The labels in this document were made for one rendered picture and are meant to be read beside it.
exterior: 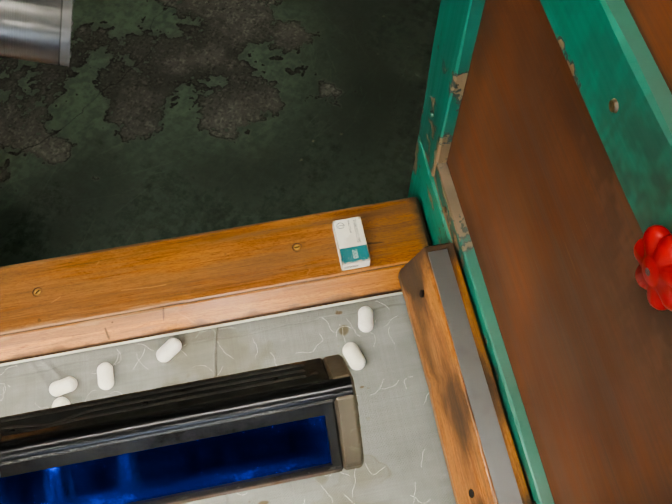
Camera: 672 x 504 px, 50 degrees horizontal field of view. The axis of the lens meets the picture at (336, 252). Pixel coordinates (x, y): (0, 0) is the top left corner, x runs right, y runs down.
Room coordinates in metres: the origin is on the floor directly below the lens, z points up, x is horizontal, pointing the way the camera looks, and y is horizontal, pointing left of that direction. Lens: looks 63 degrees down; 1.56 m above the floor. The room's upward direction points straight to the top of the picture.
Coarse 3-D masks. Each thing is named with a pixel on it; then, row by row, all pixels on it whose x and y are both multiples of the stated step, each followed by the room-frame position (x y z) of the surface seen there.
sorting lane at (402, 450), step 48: (192, 336) 0.30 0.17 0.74; (240, 336) 0.30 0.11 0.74; (288, 336) 0.30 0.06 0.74; (336, 336) 0.30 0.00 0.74; (384, 336) 0.30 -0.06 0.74; (0, 384) 0.25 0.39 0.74; (48, 384) 0.25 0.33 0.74; (96, 384) 0.25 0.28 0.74; (144, 384) 0.25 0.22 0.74; (384, 384) 0.25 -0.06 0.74; (384, 432) 0.19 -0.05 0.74; (432, 432) 0.19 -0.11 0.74; (336, 480) 0.14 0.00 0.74; (384, 480) 0.14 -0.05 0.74; (432, 480) 0.14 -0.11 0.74
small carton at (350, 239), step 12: (336, 228) 0.43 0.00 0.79; (348, 228) 0.43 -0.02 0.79; (360, 228) 0.43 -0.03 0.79; (336, 240) 0.41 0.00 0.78; (348, 240) 0.41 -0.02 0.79; (360, 240) 0.41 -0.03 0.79; (348, 252) 0.39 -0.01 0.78; (360, 252) 0.39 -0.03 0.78; (348, 264) 0.38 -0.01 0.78; (360, 264) 0.38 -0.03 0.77
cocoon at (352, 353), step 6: (348, 348) 0.28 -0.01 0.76; (354, 348) 0.28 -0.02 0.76; (348, 354) 0.28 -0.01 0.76; (354, 354) 0.27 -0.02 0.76; (360, 354) 0.28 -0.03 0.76; (348, 360) 0.27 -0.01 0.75; (354, 360) 0.27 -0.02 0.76; (360, 360) 0.27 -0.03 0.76; (354, 366) 0.26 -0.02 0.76; (360, 366) 0.26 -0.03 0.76
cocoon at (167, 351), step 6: (168, 342) 0.29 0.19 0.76; (174, 342) 0.29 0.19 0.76; (180, 342) 0.29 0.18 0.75; (162, 348) 0.28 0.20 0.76; (168, 348) 0.28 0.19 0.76; (174, 348) 0.28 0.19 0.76; (180, 348) 0.29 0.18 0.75; (156, 354) 0.28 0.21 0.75; (162, 354) 0.28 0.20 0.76; (168, 354) 0.28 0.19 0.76; (174, 354) 0.28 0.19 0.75; (162, 360) 0.27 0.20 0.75; (168, 360) 0.27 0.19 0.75
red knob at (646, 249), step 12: (648, 228) 0.17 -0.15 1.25; (660, 228) 0.17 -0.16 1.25; (648, 240) 0.16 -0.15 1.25; (660, 240) 0.16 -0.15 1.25; (636, 252) 0.17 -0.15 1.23; (648, 252) 0.16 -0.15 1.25; (660, 252) 0.16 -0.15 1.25; (648, 264) 0.15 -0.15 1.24; (660, 264) 0.15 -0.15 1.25; (636, 276) 0.16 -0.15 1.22; (648, 276) 0.15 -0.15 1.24; (660, 276) 0.15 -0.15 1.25; (648, 288) 0.15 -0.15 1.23; (660, 288) 0.14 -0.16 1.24; (648, 300) 0.14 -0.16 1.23; (660, 300) 0.14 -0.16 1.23
